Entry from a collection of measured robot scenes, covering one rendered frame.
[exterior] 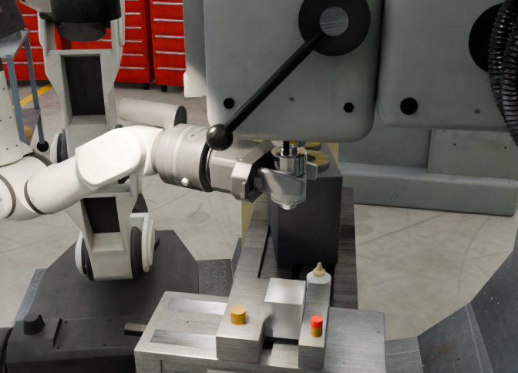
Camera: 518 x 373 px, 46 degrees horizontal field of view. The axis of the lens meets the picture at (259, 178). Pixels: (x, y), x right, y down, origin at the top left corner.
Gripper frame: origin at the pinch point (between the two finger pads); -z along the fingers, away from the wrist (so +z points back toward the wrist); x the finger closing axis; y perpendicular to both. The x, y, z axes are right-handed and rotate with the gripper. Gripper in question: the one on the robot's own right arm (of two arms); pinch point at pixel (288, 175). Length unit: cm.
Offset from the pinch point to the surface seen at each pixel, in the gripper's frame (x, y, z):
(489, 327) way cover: 15.8, 26.3, -27.8
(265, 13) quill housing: -10.1, -22.4, -0.8
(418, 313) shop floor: 152, 123, -1
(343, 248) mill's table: 37.3, 31.5, 1.9
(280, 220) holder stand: 25.7, 21.6, 11.3
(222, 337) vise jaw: -10.1, 20.8, 4.8
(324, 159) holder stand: 34.5, 11.6, 6.3
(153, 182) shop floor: 219, 126, 174
